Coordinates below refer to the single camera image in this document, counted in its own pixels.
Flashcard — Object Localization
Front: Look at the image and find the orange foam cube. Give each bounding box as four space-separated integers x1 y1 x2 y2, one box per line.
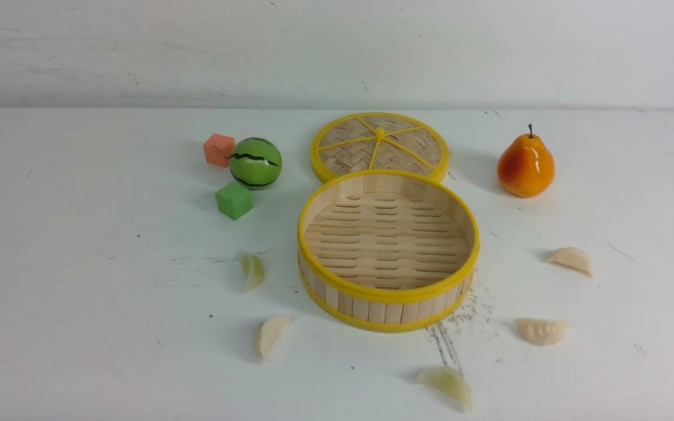
203 133 236 168

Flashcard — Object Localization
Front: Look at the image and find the greenish dumpling front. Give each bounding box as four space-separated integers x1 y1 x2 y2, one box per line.
415 365 473 412

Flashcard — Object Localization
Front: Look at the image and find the green striped watermelon ball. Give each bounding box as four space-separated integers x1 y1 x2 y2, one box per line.
228 137 283 190

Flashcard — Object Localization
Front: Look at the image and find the green foam cube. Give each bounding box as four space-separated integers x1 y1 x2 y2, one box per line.
215 181 254 220

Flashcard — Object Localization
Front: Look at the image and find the white dumpling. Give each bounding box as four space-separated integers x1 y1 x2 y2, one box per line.
255 315 294 361
514 318 570 347
545 246 594 278

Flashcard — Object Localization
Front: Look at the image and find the bamboo steamer tray yellow rim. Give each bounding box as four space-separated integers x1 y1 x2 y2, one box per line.
297 170 480 333

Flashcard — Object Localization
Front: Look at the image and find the orange toy pear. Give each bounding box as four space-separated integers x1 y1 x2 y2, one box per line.
497 123 556 199

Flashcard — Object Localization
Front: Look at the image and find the woven bamboo steamer lid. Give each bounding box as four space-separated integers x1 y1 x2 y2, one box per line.
308 112 451 183

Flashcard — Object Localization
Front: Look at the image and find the greenish dumpling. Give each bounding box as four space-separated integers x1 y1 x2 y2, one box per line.
415 365 473 412
236 250 266 292

